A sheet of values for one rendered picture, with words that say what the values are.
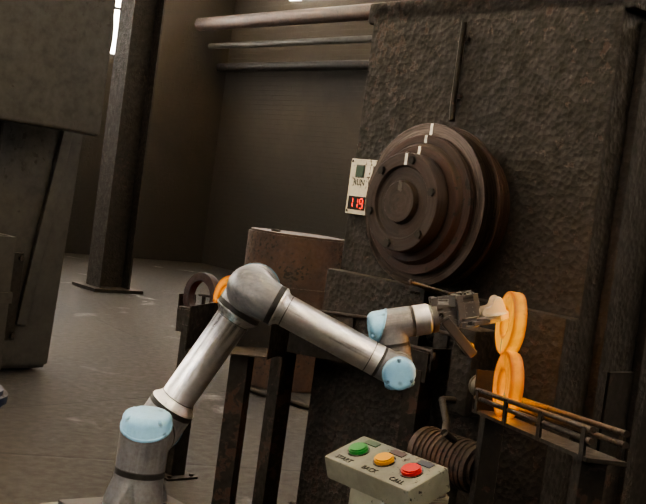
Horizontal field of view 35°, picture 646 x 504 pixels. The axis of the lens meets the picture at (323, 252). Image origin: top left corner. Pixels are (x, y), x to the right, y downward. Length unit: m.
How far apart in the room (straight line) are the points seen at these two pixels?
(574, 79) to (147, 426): 1.44
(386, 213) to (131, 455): 1.03
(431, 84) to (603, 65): 0.62
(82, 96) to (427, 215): 2.79
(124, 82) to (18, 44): 4.65
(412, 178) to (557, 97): 0.45
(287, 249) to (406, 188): 2.92
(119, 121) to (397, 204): 6.91
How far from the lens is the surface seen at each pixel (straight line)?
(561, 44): 2.96
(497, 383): 2.56
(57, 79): 5.22
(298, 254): 5.78
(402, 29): 3.39
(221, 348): 2.52
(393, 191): 2.95
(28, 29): 5.14
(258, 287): 2.37
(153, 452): 2.43
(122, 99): 9.69
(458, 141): 2.93
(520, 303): 2.53
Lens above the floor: 1.09
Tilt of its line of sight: 3 degrees down
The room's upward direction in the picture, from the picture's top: 8 degrees clockwise
